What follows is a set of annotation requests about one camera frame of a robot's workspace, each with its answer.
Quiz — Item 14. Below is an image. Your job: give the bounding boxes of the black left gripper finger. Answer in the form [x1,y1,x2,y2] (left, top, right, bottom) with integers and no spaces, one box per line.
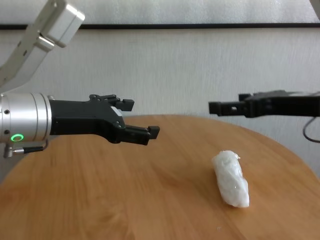
[89,93,136,113]
[122,123,161,147]

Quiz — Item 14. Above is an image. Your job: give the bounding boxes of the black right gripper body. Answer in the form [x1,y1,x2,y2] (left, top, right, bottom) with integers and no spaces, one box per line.
[243,90,320,119]

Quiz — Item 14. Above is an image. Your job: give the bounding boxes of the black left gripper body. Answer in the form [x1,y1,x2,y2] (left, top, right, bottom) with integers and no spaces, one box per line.
[49,94,127,145]

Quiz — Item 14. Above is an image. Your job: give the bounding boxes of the white plastic-wrapped sandbag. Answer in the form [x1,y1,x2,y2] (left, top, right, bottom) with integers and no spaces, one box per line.
[211,149,251,208]

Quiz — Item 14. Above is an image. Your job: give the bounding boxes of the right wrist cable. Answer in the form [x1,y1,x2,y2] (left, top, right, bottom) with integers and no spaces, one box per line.
[302,116,320,144]

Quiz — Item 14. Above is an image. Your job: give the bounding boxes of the wrist cable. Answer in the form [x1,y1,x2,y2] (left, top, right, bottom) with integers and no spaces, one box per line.
[3,138,50,158]
[302,116,320,144]

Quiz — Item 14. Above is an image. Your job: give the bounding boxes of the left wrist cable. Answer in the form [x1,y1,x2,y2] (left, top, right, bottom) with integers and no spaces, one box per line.
[3,138,50,158]

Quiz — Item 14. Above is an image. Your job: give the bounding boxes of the black wall rail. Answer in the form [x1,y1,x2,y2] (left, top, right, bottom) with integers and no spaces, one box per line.
[0,23,320,31]

